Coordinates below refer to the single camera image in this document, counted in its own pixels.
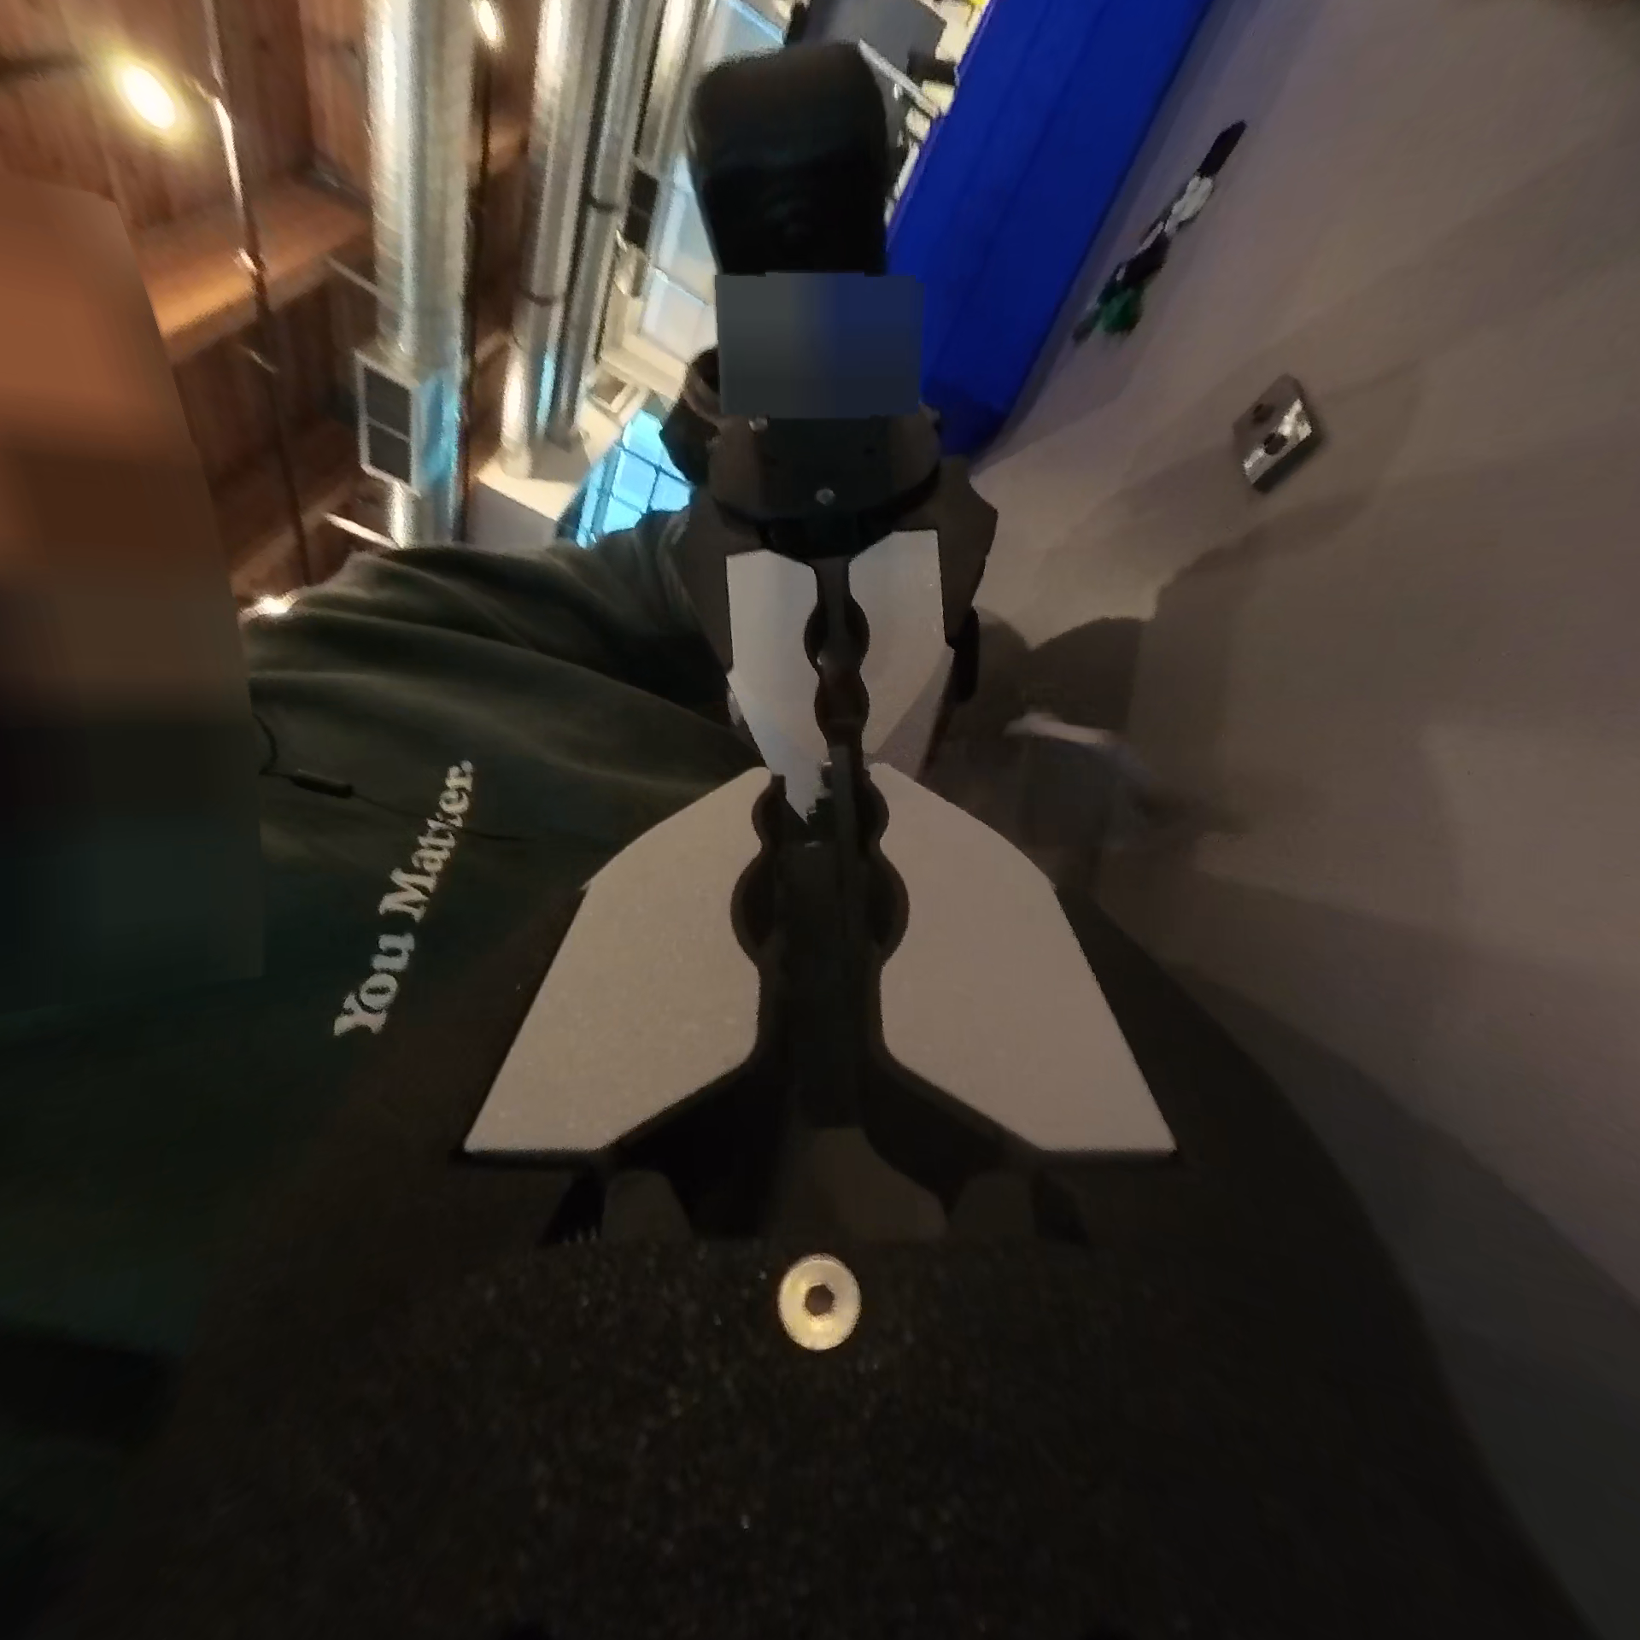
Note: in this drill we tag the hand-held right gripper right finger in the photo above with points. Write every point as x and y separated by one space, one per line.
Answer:
1011 1013

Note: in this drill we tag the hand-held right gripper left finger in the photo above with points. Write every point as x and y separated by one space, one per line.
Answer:
627 1013

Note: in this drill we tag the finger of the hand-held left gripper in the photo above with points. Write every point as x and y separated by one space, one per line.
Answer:
769 642
910 628

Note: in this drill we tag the grey studded building baseplate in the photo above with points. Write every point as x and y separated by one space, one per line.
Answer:
841 821

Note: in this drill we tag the grey smooth two-hole tile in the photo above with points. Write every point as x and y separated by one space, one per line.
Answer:
1275 437

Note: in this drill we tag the blue plastic bin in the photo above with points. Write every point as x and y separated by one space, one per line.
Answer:
1025 193

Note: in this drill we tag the green loose brick cluster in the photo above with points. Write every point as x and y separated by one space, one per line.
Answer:
1115 312

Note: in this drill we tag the person's green sweater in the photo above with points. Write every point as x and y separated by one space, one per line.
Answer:
384 706

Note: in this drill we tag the white air vent grille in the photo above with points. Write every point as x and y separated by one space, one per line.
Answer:
384 423

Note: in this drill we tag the large window wall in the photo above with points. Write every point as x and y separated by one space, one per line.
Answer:
652 321

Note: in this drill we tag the silver ventilation duct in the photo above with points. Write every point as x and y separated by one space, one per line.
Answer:
422 193
570 193

